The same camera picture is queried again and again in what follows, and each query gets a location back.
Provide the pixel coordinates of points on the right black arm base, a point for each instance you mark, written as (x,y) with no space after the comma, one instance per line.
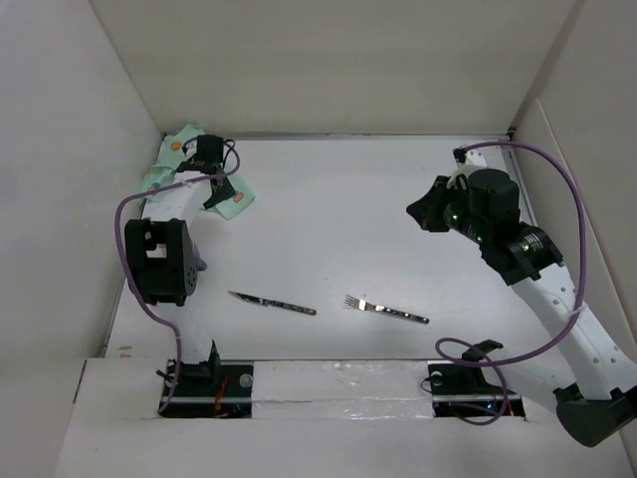
(463,392)

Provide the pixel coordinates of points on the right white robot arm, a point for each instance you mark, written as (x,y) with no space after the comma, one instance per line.
(596,397)

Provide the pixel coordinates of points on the purple ceramic mug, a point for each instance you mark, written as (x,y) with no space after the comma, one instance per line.
(200,264)

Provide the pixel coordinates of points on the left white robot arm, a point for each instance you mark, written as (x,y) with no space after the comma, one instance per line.
(159,258)

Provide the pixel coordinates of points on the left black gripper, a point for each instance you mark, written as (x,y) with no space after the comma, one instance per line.
(226,192)

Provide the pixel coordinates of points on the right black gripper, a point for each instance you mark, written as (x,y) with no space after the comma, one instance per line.
(425,210)

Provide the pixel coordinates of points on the green cartoon print cloth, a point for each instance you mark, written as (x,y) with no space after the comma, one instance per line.
(170,157)

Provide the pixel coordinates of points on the steel table knife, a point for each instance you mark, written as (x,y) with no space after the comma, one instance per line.
(273,303)

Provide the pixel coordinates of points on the steel table fork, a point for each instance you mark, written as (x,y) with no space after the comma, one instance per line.
(362,305)

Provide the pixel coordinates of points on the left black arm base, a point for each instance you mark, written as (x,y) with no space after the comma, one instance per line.
(228,397)

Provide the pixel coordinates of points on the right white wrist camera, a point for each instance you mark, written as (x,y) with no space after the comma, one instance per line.
(467,161)

